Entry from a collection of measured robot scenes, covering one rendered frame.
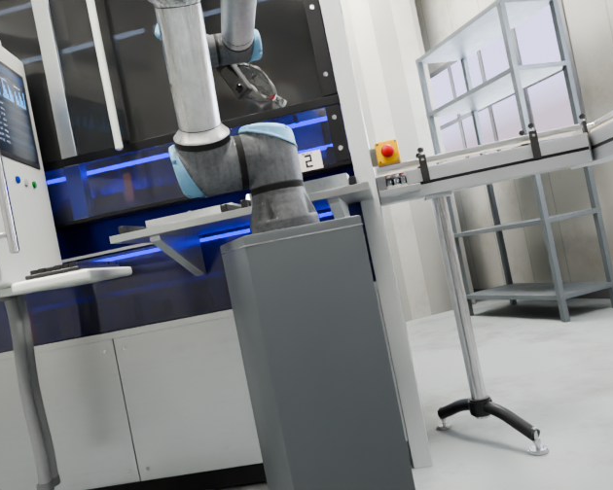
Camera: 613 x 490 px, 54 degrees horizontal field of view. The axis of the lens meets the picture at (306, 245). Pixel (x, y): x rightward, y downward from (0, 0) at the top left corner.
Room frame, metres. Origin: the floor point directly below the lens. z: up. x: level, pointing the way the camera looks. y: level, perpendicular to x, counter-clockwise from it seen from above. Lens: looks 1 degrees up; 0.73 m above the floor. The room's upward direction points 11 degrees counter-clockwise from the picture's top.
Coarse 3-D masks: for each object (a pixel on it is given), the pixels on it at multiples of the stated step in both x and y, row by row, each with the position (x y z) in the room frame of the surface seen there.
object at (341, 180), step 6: (342, 174) 1.53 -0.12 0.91; (312, 180) 1.54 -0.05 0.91; (318, 180) 1.54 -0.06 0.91; (324, 180) 1.54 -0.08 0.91; (330, 180) 1.54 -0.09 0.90; (336, 180) 1.54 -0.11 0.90; (342, 180) 1.53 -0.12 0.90; (348, 180) 1.58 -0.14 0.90; (306, 186) 1.55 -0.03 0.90; (312, 186) 1.55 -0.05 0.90; (318, 186) 1.54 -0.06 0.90; (324, 186) 1.54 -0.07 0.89; (330, 186) 1.54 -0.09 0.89; (336, 186) 1.54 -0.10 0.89; (342, 186) 1.53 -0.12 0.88; (306, 192) 1.55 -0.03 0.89; (312, 192) 1.55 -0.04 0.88
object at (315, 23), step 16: (304, 0) 1.91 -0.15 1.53; (320, 16) 1.91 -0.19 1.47; (320, 32) 1.91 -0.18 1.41; (320, 48) 1.91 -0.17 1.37; (320, 64) 1.91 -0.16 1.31; (320, 80) 1.91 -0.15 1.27; (336, 112) 1.91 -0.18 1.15; (336, 128) 1.91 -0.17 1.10; (336, 144) 1.91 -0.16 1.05; (336, 160) 1.91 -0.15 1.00
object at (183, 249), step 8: (152, 240) 1.64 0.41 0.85; (160, 240) 1.65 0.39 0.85; (168, 240) 1.70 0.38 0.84; (176, 240) 1.76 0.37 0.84; (184, 240) 1.83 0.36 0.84; (192, 240) 1.90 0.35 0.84; (160, 248) 1.70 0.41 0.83; (168, 248) 1.71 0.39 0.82; (176, 248) 1.75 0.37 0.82; (184, 248) 1.82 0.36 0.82; (192, 248) 1.89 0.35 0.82; (200, 248) 1.97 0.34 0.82; (176, 256) 1.77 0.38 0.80; (184, 256) 1.80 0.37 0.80; (192, 256) 1.87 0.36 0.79; (200, 256) 1.96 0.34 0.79; (184, 264) 1.85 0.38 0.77; (192, 264) 1.86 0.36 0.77; (200, 264) 1.94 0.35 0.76; (192, 272) 1.92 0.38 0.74; (200, 272) 1.94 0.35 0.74
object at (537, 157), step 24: (504, 144) 1.97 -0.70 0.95; (552, 144) 1.92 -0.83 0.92; (576, 144) 1.91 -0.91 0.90; (384, 168) 2.02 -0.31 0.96; (408, 168) 2.07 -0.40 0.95; (432, 168) 1.98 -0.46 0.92; (456, 168) 1.97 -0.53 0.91; (480, 168) 1.96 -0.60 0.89; (504, 168) 1.94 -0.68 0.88; (528, 168) 1.93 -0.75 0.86; (552, 168) 1.93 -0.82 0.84; (432, 192) 1.98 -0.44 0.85
